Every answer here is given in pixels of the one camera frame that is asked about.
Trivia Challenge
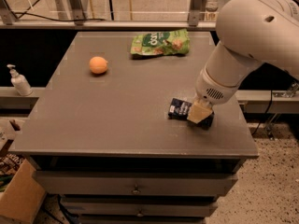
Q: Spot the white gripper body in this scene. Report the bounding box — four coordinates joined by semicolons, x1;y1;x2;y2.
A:
195;68;240;105

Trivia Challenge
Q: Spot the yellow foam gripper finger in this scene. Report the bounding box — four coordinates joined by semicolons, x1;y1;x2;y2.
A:
187;99;213;124

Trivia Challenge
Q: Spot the dark blue rxbar wrapper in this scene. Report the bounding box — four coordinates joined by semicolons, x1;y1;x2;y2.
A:
168;98;214;130

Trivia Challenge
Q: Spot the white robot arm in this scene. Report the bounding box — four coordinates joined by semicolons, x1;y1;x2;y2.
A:
187;0;299;124

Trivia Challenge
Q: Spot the green snack bag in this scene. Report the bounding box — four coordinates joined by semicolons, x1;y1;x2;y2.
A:
130;29;190;56

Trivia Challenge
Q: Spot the grey drawer cabinet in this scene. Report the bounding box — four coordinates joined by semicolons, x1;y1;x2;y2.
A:
11;32;258;224

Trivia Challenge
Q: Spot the orange ball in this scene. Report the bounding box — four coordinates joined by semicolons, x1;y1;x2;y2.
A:
89;56;107;75

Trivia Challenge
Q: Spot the white pump bottle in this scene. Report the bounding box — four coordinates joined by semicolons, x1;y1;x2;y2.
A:
7;64;33;96

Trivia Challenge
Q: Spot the cardboard box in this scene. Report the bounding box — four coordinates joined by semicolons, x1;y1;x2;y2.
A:
0;154;46;224

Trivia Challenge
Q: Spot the black cable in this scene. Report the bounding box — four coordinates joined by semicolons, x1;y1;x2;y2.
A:
12;11;107;23

